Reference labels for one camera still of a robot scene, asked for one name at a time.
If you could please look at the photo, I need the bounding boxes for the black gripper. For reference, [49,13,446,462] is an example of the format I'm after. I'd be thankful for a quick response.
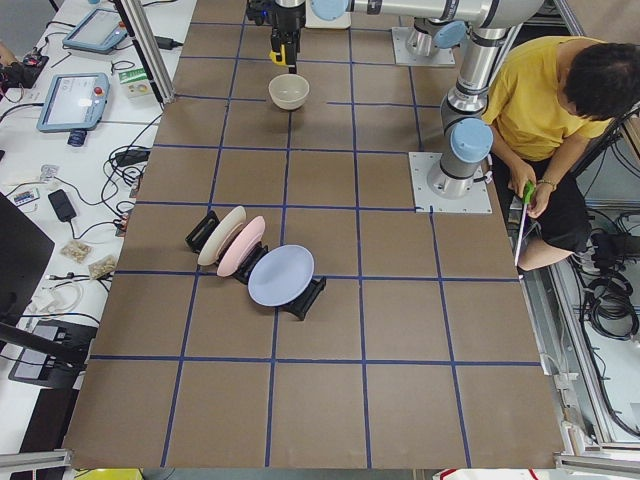
[269,0,305,74]

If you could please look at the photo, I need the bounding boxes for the white ceramic bowl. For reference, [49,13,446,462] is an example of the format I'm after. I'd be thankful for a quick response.
[268,74,310,111]

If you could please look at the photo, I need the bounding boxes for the yellow lemon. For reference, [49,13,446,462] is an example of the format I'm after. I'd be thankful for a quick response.
[269,44,288,67]

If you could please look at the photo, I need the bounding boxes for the white rectangular tray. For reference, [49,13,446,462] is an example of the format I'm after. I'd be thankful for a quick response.
[306,8,351,30]

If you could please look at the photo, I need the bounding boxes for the black power adapter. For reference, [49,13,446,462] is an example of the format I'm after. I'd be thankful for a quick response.
[155,36,183,50]

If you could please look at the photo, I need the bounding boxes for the green white box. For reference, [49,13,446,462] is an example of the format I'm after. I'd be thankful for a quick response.
[118,68,153,98]

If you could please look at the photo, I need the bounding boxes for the cream plate in rack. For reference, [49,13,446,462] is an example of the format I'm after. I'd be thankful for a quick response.
[197,205,246,266]

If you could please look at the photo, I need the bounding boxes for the far blue teach pendant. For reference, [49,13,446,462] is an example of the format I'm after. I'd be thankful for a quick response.
[62,8,127,54]

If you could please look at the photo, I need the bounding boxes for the blue teach pendant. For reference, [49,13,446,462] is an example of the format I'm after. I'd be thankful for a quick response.
[62,8,127,54]
[37,73,110,132]

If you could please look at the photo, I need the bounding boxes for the pink plate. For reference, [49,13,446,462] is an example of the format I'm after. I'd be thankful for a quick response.
[216,216,266,277]

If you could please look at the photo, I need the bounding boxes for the near blue teach pendant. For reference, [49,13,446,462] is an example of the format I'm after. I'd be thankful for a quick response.
[37,73,110,132]

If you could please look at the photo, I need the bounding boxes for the light blue plate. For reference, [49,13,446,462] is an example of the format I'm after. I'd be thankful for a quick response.
[248,245,315,307]

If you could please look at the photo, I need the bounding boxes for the black dish rack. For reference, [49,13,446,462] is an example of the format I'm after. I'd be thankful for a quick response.
[185,211,326,321]

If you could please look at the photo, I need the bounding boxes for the person in yellow shirt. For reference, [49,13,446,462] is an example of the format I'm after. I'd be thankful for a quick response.
[483,36,639,271]

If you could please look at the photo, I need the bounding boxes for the black phone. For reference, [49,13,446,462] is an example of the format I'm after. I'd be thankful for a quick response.
[48,189,77,222]

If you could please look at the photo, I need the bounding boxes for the black monitor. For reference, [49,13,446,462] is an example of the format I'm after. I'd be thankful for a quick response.
[0,195,54,326]

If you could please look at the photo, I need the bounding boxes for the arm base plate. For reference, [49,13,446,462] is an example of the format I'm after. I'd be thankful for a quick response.
[391,27,455,68]
[408,152,492,215]

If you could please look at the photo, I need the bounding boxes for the aluminium frame post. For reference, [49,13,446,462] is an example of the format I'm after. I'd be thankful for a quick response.
[114,0,175,105]

